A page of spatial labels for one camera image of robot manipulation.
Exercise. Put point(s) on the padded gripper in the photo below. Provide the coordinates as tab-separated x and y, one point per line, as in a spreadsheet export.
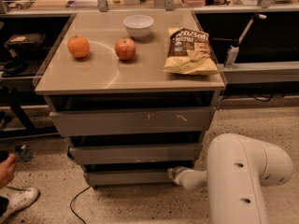
181	175

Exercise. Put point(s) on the grey bottom drawer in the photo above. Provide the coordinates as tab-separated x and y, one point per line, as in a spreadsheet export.
130	177

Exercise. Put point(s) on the grey drawer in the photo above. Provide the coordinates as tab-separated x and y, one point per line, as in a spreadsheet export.
136	154
130	177
130	121

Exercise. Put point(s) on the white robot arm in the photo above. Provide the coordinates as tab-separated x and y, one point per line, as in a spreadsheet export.
237	167

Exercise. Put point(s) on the grey drawer cabinet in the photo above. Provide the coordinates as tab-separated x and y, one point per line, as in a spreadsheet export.
103	82

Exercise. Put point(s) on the grey top drawer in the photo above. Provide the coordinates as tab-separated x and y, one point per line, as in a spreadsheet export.
130	121

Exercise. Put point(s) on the grey middle drawer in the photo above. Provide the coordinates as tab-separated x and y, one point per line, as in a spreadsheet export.
136	154

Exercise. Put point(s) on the person hand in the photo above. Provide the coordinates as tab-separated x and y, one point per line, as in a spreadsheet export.
7	170

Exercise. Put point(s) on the chips bag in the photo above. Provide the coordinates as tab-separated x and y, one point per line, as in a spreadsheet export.
189	53

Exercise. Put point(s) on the white bottle with rod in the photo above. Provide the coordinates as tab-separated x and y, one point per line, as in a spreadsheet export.
233	51

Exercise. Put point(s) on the red apple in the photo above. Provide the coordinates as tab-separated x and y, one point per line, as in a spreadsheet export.
125	49

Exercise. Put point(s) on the white bowl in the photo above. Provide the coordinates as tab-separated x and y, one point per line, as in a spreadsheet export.
138	26

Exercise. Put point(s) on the small dark floor object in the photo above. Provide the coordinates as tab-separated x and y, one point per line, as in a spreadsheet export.
23	152

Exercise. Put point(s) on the white shoe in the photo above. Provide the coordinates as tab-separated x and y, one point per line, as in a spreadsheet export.
21	200

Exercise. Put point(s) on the orange fruit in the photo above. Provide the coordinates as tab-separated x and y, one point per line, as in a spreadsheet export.
78	46

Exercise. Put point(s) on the black office chair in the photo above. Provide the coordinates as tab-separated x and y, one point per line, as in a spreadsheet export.
25	50

